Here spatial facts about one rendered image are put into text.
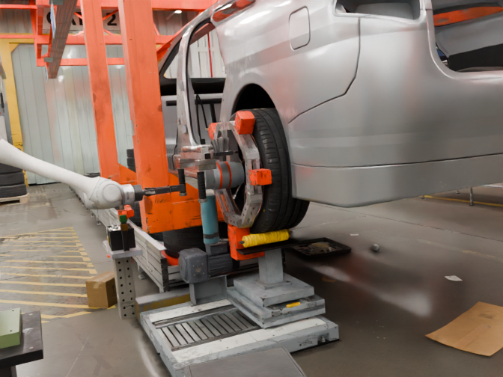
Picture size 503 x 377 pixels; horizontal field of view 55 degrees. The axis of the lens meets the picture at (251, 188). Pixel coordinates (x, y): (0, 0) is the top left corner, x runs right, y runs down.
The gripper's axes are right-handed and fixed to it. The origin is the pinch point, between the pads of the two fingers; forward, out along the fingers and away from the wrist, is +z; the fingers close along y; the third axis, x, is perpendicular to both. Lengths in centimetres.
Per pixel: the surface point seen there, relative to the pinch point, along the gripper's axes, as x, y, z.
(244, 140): 19.5, 3.8, 34.2
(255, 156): 11.4, 10.0, 36.7
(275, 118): 29, 2, 53
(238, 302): -70, -24, 35
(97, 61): 98, -253, 3
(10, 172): -18, -845, -110
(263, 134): 21.6, 9.2, 42.2
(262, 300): -61, 2, 38
